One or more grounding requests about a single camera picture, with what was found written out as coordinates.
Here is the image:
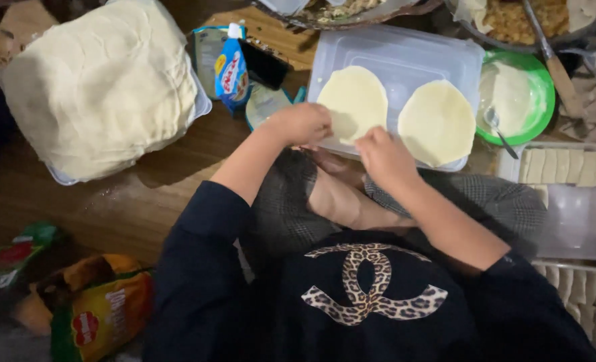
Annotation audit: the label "person's left hand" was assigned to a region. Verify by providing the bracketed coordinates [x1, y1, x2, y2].
[265, 102, 335, 149]

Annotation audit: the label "person's right hand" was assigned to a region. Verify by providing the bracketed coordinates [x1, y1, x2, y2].
[354, 126, 422, 195]

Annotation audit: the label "round pale dough wrapper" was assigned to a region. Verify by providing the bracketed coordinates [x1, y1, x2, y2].
[397, 79, 478, 169]
[317, 65, 389, 146]

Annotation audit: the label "person's bare leg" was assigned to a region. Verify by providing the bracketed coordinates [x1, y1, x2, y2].
[304, 147, 417, 233]

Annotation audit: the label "small white and blue dish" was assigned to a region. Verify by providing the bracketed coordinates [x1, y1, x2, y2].
[245, 83, 308, 132]

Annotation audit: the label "person's grey plaid trousers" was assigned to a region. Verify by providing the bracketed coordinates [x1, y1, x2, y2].
[248, 148, 548, 258]

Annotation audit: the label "black phone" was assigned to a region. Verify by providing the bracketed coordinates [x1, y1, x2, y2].
[238, 38, 291, 91]

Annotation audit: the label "clear plastic container lid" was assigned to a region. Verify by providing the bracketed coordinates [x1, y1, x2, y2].
[306, 24, 486, 173]

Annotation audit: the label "wooden cutting board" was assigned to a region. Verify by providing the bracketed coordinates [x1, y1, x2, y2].
[202, 7, 321, 72]

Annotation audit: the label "blue squeeze pouch white cap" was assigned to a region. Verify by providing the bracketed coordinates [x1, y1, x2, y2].
[214, 22, 251, 114]

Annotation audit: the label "metal pan with foil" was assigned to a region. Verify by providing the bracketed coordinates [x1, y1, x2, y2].
[252, 0, 444, 31]

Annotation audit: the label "metal spoon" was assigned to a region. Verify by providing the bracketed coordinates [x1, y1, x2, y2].
[483, 107, 520, 161]

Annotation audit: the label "green bowl of white paste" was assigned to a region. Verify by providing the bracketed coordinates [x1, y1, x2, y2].
[475, 49, 556, 147]

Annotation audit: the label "person's dark leopard-print sweatshirt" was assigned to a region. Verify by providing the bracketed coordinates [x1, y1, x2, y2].
[142, 180, 596, 362]

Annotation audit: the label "container of folded dough parcels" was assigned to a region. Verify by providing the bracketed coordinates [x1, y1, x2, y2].
[495, 142, 596, 208]

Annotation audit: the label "metal pan of filling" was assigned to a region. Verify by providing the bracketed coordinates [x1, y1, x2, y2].
[444, 0, 596, 55]

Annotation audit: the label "large stack of dough sheets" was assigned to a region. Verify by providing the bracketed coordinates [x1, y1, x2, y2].
[0, 0, 199, 182]

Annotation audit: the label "white tray of dough parcels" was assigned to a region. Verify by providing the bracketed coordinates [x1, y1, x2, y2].
[532, 259, 596, 348]

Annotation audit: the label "yellow orange snack bag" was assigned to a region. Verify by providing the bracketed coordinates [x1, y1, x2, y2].
[13, 254, 155, 362]

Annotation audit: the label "brown cardboard piece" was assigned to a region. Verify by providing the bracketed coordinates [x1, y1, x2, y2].
[0, 0, 59, 57]

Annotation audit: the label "green and red bag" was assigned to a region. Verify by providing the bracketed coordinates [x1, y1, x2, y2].
[0, 222, 59, 322]

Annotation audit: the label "wooden-handled metal spatula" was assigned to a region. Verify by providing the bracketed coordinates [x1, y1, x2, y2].
[522, 0, 586, 119]

